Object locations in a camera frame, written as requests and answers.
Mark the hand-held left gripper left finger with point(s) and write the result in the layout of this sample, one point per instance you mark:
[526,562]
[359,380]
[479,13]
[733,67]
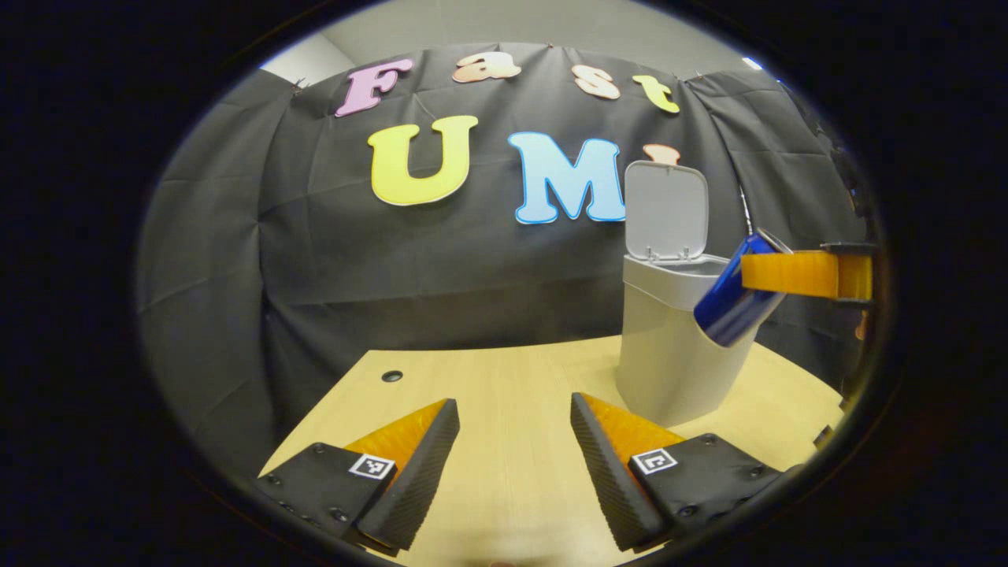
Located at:
[409,480]

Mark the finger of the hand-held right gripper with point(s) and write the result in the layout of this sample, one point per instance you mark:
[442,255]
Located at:
[787,274]

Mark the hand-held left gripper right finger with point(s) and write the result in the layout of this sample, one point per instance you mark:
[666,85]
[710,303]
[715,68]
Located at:
[610,480]

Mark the blue pop can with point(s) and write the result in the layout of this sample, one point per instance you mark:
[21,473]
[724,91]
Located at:
[736,307]

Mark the white desktop garbage bin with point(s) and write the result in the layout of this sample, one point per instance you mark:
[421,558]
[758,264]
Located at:
[669,354]

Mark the wooden desktop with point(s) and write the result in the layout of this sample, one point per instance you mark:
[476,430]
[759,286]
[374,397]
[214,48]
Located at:
[512,441]

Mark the black desk grommet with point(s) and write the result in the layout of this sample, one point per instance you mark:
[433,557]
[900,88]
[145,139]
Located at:
[391,376]

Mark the ceiling light panel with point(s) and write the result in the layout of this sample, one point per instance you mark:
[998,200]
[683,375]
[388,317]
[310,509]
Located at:
[752,63]

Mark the black backdrop cloth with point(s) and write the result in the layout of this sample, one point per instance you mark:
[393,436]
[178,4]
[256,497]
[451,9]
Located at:
[315,276]

